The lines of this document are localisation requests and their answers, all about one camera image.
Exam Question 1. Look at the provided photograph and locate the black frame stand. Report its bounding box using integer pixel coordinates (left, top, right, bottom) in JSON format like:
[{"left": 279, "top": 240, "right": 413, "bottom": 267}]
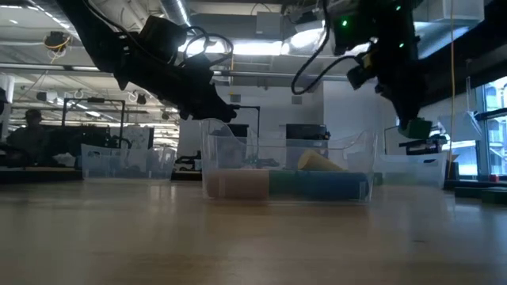
[
  {"left": 231, "top": 103, "right": 261, "bottom": 139},
  {"left": 61, "top": 97, "right": 127, "bottom": 150}
]

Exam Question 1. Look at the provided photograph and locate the whiteboard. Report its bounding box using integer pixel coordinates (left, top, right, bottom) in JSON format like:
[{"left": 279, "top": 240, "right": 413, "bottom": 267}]
[{"left": 124, "top": 125, "right": 155, "bottom": 150}]

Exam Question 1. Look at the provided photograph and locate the clear plastic bin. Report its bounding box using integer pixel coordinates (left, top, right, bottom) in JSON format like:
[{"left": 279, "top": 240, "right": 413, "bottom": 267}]
[
  {"left": 200, "top": 117, "right": 378, "bottom": 203},
  {"left": 81, "top": 142, "right": 177, "bottom": 181},
  {"left": 375, "top": 152, "right": 448, "bottom": 189}
]

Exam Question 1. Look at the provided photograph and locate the green wooden cylinder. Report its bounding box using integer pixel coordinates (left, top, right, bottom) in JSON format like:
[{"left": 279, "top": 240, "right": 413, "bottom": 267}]
[{"left": 268, "top": 169, "right": 302, "bottom": 197}]

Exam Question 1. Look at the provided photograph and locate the yellow wooden cylinder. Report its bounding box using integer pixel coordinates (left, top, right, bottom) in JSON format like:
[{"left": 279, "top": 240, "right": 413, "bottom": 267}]
[{"left": 296, "top": 149, "right": 345, "bottom": 172}]

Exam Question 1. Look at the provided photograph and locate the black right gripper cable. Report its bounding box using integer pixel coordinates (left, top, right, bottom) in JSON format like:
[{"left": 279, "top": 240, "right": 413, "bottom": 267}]
[{"left": 291, "top": 0, "right": 360, "bottom": 96}]

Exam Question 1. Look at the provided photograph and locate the black box appliance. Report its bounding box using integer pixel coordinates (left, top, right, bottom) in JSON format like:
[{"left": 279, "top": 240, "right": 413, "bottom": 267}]
[{"left": 284, "top": 123, "right": 330, "bottom": 141}]

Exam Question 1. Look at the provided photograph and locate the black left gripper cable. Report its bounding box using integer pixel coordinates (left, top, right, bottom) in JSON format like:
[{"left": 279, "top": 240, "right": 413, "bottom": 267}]
[{"left": 180, "top": 25, "right": 235, "bottom": 70}]

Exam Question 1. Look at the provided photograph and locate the natural wooden cylinder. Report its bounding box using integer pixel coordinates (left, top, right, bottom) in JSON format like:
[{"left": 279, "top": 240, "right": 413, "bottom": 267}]
[{"left": 205, "top": 169, "right": 271, "bottom": 200}]

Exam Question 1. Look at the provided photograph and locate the grey ceiling pipe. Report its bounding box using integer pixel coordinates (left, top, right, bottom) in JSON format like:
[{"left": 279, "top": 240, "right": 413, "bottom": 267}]
[{"left": 0, "top": 62, "right": 349, "bottom": 82}]

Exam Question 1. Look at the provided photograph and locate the black monitor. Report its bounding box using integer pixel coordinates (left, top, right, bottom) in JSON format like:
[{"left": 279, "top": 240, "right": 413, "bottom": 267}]
[{"left": 49, "top": 125, "right": 98, "bottom": 167}]

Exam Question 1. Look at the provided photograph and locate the person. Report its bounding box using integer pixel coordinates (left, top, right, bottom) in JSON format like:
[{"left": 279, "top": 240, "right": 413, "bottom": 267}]
[{"left": 6, "top": 108, "right": 55, "bottom": 167}]

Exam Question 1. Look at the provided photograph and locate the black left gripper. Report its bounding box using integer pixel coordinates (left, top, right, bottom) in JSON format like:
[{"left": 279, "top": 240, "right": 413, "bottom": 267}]
[{"left": 114, "top": 51, "right": 240, "bottom": 124}]

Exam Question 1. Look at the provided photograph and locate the black machine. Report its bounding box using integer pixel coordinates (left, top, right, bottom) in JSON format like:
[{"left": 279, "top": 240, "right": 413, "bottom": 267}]
[{"left": 398, "top": 134, "right": 448, "bottom": 156}]

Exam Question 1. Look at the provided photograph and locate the black and yellow cable reel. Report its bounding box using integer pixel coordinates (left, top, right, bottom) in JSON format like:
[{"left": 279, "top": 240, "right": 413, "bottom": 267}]
[{"left": 43, "top": 30, "right": 72, "bottom": 55}]

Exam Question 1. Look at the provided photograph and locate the blue wooden cylinder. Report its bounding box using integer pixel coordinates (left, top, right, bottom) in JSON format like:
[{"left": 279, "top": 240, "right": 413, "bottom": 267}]
[{"left": 296, "top": 170, "right": 370, "bottom": 201}]

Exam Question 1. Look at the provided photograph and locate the grey ceiling box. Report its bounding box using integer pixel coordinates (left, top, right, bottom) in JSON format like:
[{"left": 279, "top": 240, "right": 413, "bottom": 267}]
[{"left": 255, "top": 10, "right": 284, "bottom": 36}]

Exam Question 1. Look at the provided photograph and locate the ceiling light panel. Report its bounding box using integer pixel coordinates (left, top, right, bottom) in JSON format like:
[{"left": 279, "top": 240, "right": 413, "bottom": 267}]
[{"left": 177, "top": 37, "right": 286, "bottom": 56}]

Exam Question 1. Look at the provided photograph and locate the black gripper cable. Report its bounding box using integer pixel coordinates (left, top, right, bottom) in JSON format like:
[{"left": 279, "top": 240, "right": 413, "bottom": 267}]
[
  {"left": 180, "top": 25, "right": 235, "bottom": 70},
  {"left": 291, "top": 0, "right": 360, "bottom": 96}
]

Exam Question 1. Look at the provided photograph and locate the window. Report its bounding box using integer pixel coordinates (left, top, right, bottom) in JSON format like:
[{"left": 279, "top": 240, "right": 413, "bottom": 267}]
[{"left": 481, "top": 77, "right": 507, "bottom": 177}]

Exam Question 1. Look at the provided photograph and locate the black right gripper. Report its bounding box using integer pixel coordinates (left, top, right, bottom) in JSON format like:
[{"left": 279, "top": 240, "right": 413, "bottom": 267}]
[{"left": 372, "top": 35, "right": 428, "bottom": 128}]

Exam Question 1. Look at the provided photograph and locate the white crumpled cloth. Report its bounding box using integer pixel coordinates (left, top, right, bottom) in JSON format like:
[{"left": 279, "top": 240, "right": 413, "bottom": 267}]
[{"left": 53, "top": 153, "right": 76, "bottom": 167}]

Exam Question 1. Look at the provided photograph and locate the teal wooden plank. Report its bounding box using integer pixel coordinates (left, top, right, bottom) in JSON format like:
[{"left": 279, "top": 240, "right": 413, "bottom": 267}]
[{"left": 481, "top": 188, "right": 507, "bottom": 205}]

